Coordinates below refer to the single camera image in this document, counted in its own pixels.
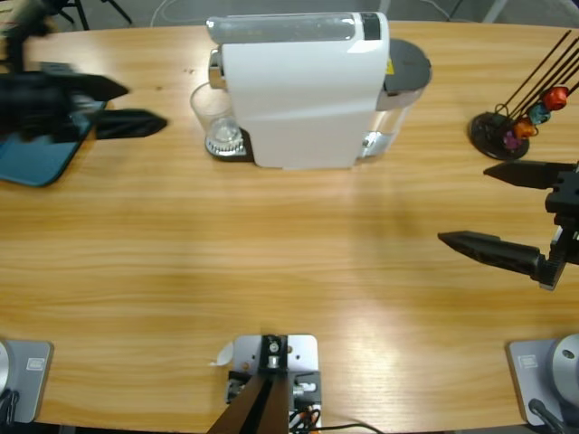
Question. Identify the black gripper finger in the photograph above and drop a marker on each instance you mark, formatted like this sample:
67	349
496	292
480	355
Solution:
497	248
524	174
131	123
101	87

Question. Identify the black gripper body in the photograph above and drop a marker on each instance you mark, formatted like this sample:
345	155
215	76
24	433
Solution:
36	106
567	203

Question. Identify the clear drinking glass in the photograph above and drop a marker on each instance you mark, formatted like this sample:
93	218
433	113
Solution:
210	108

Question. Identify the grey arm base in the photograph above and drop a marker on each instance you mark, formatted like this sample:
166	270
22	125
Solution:
27	384
543	375

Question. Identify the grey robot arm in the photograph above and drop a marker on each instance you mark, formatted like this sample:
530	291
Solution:
22	16

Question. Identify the purple coffee capsule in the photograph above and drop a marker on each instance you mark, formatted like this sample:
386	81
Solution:
511	141

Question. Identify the orange coffee capsule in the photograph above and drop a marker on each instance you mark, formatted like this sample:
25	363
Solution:
524	129

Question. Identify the teal coffee capsule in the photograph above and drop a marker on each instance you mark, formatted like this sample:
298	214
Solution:
539	114

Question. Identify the red coffee capsule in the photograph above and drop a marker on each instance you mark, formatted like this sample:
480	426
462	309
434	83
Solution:
554	98

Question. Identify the white capsule coffee machine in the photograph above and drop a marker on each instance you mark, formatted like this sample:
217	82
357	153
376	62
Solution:
298	104

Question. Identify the teal plastic tray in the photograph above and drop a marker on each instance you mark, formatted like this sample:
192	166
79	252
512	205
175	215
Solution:
31	163

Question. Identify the black capsule holder with rods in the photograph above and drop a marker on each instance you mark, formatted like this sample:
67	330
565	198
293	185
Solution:
486	131

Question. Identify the black chair legs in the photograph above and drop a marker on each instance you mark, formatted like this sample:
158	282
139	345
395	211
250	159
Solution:
90	11

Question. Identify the chrome drip tray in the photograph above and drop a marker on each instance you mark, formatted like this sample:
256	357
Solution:
217	152

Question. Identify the clear water tank dark lid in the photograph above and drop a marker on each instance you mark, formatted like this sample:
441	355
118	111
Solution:
407	63

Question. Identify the white tape tab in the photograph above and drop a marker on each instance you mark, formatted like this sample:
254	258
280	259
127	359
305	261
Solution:
224	355

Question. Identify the grey metal post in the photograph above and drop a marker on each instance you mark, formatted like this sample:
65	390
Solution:
495	11

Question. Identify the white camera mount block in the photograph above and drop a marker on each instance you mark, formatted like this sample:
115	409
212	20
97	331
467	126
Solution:
303	352

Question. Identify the dark camera post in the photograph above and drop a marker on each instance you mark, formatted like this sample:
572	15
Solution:
267	407

